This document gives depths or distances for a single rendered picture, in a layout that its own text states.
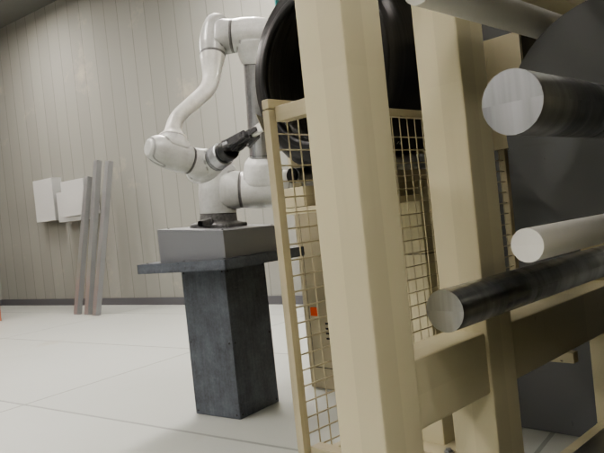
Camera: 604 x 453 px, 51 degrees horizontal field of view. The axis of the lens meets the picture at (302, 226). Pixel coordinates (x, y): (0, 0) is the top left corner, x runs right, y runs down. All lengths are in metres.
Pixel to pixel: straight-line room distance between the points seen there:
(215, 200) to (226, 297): 0.40
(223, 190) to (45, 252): 6.23
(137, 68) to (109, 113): 0.68
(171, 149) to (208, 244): 0.43
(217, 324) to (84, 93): 5.62
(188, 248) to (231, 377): 0.54
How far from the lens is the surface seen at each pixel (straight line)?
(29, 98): 8.89
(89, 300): 7.01
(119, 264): 7.52
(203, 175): 2.33
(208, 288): 2.61
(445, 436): 2.16
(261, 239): 2.57
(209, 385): 2.71
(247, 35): 2.56
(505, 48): 1.82
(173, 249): 2.61
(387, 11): 1.69
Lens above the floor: 0.77
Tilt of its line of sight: 1 degrees down
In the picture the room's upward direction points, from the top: 6 degrees counter-clockwise
